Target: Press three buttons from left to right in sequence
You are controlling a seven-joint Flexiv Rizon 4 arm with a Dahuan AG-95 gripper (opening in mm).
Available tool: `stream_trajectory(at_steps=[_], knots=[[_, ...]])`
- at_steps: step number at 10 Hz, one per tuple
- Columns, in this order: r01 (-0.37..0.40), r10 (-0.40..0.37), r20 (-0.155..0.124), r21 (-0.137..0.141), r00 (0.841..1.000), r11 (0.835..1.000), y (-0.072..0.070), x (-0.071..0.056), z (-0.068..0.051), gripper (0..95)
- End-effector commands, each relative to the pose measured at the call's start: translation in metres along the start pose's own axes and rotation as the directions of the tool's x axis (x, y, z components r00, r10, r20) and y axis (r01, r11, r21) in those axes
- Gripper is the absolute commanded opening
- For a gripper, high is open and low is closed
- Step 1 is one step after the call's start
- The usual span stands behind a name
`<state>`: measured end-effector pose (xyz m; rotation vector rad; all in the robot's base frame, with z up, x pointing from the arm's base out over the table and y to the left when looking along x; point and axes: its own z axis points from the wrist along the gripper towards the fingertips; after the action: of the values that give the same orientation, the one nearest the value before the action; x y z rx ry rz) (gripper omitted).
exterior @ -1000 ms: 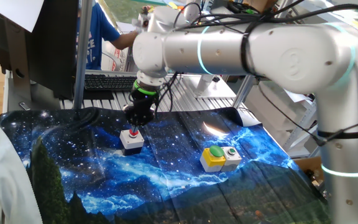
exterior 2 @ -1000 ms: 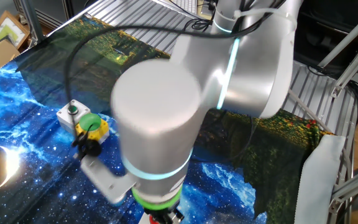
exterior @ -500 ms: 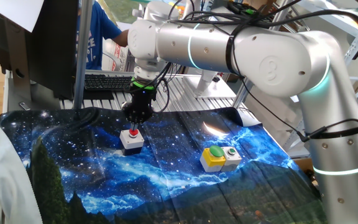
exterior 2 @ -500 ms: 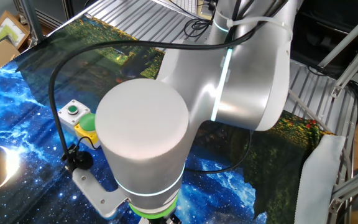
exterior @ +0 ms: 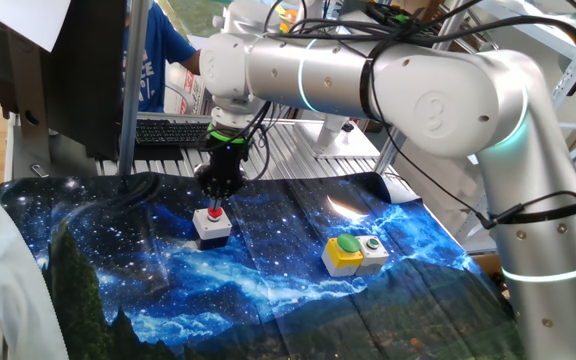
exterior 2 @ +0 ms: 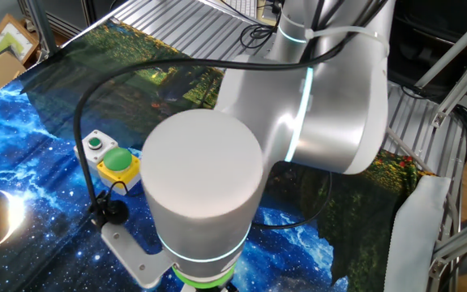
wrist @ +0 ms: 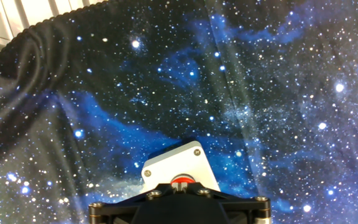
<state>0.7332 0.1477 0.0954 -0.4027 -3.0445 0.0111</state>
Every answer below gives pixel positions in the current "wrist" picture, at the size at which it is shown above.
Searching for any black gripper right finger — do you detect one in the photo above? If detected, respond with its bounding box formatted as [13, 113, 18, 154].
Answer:
[179, 182, 272, 224]

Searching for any red button white box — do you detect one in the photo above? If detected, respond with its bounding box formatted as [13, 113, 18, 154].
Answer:
[140, 140, 221, 193]

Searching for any starry night landscape tablecloth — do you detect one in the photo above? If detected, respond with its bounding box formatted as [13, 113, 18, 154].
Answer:
[0, 0, 358, 224]

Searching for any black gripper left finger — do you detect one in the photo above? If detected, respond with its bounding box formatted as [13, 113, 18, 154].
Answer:
[88, 182, 180, 224]

